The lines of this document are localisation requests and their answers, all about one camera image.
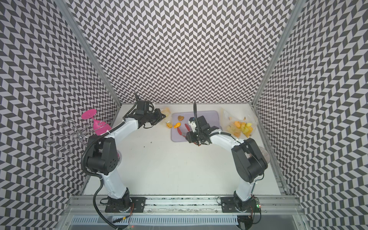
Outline red metal tongs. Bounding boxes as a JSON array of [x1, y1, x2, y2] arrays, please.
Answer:
[[176, 124, 202, 146]]

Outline lavender plastic tray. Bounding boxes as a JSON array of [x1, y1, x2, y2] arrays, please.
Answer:
[[171, 110, 221, 142]]

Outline orange fish shaped cookie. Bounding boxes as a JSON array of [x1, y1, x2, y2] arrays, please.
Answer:
[[173, 122, 181, 128]]

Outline duck print resealable bag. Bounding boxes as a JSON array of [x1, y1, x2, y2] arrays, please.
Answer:
[[240, 117, 255, 138]]

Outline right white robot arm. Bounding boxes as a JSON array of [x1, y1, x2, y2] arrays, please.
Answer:
[[186, 116, 270, 212]]

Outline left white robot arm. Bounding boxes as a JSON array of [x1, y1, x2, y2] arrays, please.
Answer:
[[81, 100, 166, 212]]

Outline pink plastic wine glass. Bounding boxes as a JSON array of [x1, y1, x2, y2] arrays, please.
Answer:
[[81, 109, 112, 136]]

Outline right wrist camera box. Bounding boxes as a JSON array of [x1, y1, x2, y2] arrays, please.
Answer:
[[188, 117, 198, 132]]

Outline chrome wire glass rack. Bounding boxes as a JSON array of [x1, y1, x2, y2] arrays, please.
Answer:
[[44, 119, 92, 159]]

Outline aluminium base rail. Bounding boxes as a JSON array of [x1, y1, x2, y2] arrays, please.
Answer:
[[58, 195, 310, 230]]

